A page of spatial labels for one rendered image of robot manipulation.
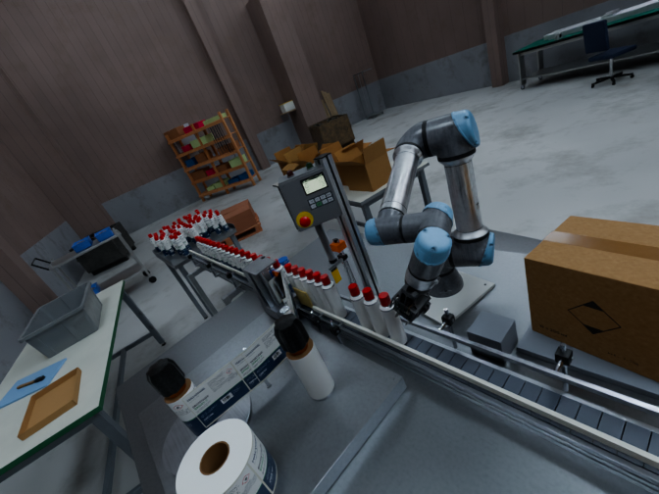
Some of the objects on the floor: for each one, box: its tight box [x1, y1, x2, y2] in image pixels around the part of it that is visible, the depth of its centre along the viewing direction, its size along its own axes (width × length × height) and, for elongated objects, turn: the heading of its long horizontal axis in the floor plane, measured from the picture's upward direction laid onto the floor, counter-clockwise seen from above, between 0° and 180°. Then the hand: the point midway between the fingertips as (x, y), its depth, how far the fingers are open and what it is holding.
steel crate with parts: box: [308, 114, 355, 153], centre depth 923 cm, size 107×124×84 cm
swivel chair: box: [583, 20, 636, 88], centre depth 528 cm, size 58×55×100 cm
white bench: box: [0, 279, 166, 494], centre depth 238 cm, size 190×75×80 cm, turn 65°
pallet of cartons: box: [215, 199, 263, 246], centre depth 563 cm, size 124×90×43 cm
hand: (408, 314), depth 96 cm, fingers closed
